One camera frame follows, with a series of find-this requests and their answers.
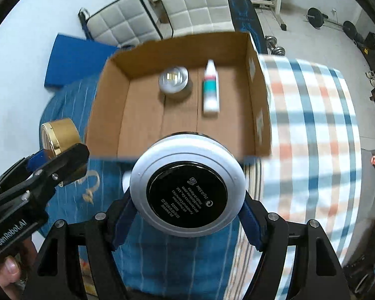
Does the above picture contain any barbell with black plates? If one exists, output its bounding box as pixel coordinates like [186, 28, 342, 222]
[304, 7, 358, 40]

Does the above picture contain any white weight bench rack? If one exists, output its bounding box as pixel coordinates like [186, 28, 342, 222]
[251, 0, 306, 32]

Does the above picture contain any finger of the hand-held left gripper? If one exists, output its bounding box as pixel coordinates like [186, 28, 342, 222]
[25, 143, 91, 207]
[0, 150, 48, 196]

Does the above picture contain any chrome dumbbell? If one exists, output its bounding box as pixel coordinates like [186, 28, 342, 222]
[264, 35, 287, 57]

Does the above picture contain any cardboard box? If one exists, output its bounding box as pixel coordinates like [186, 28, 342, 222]
[85, 31, 273, 161]

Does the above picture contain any white round jar black base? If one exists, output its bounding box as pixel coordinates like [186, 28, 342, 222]
[129, 134, 247, 234]

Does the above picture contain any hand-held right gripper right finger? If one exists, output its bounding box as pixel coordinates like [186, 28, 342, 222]
[237, 190, 352, 300]

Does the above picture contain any person's left hand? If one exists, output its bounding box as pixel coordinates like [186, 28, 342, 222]
[0, 234, 38, 300]

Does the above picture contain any blue foam pad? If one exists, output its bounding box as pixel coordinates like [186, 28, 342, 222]
[44, 33, 119, 89]

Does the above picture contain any plaid blanket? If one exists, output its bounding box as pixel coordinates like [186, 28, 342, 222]
[234, 54, 363, 290]

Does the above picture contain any gold round jar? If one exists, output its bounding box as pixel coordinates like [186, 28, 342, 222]
[40, 118, 81, 157]

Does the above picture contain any blue striped blanket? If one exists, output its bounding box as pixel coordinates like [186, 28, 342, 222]
[31, 78, 257, 297]

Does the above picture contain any silver round jar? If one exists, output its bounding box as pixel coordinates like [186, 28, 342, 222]
[158, 65, 193, 100]

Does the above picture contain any white squeeze bottle teal label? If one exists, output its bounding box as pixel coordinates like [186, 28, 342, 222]
[202, 59, 221, 115]

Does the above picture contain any black kettlebell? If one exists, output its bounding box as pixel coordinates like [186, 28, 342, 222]
[362, 32, 375, 51]

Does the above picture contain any black blue exercise mat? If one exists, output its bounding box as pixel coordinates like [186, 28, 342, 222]
[228, 0, 267, 55]

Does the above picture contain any white quilted chair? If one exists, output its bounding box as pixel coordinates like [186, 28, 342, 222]
[79, 0, 162, 49]
[146, 0, 236, 37]

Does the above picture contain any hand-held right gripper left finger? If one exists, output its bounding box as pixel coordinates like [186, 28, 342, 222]
[20, 192, 139, 300]

